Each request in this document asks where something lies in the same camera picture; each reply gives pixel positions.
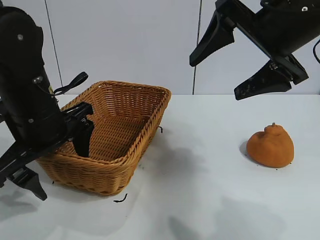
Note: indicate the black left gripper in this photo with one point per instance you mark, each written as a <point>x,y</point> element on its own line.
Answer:
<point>35,120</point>

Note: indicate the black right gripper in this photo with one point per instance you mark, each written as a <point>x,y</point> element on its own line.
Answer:
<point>285,22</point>

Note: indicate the brown woven wicker basket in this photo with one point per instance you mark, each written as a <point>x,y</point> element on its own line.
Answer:
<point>120,120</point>

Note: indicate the squashed orange soft toy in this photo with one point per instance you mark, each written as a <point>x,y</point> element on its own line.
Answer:
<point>270,150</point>

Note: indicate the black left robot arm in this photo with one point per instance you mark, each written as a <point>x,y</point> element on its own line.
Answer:
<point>20,50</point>

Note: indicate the bent black thread bit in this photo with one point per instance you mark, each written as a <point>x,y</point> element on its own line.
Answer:
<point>161,129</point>

